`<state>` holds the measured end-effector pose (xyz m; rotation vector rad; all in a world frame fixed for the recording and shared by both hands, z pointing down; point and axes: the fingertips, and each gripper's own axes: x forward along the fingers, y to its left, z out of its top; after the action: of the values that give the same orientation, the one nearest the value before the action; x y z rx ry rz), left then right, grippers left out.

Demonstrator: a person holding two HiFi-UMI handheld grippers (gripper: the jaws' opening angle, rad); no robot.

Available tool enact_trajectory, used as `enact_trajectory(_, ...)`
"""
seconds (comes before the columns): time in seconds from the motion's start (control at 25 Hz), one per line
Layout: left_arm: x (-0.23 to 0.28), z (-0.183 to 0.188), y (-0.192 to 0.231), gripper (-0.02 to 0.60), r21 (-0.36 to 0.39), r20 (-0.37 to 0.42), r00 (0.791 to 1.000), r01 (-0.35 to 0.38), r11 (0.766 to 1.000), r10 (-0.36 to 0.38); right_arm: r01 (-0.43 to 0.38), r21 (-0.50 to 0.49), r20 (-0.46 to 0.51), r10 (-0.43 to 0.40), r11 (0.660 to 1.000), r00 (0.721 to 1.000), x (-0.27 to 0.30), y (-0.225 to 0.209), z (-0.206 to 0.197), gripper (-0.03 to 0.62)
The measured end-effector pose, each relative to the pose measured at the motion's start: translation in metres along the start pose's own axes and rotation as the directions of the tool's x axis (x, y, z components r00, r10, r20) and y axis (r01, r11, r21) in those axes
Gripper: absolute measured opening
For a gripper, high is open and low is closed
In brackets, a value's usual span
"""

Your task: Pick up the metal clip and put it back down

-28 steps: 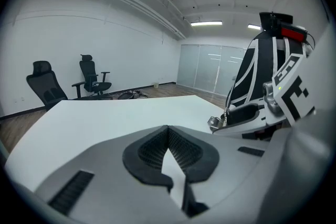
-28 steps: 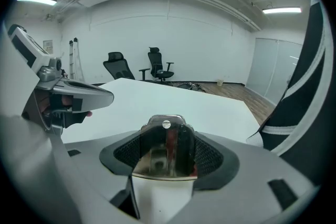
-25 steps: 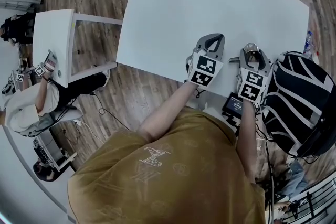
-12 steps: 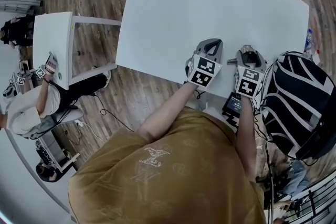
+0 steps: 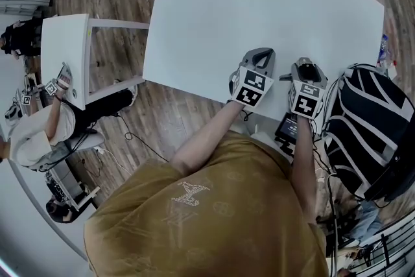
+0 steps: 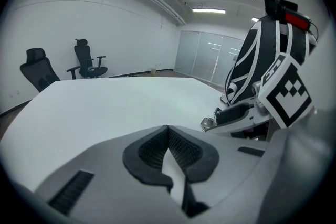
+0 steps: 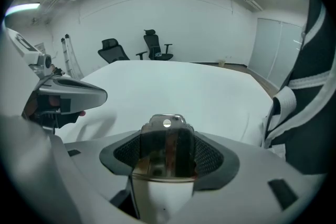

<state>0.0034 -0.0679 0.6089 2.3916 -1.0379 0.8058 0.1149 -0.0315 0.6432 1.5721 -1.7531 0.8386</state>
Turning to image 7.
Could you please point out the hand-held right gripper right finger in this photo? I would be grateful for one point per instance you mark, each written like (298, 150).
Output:
(249, 186)

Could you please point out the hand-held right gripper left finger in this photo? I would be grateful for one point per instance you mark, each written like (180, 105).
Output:
(89, 162)

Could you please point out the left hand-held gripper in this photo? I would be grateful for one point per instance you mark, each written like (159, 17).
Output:
(15, 60)

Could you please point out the person's left hand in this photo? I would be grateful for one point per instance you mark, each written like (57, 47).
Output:
(54, 101)

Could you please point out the folded aluminium ladder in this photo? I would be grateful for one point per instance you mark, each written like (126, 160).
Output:
(67, 55)

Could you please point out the black mesh office chair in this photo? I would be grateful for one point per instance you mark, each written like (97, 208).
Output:
(113, 51)
(153, 42)

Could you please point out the black and white backpack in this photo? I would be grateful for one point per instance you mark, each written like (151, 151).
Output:
(309, 118)

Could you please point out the long ceiling light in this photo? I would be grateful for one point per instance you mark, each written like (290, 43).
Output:
(23, 8)

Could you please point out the small beige bin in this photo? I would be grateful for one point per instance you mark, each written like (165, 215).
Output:
(221, 63)

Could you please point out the frosted glass partition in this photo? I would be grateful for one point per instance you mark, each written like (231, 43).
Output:
(273, 49)

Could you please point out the grey gripper-mounted fisheye camera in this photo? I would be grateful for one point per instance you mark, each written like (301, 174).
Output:
(47, 61)

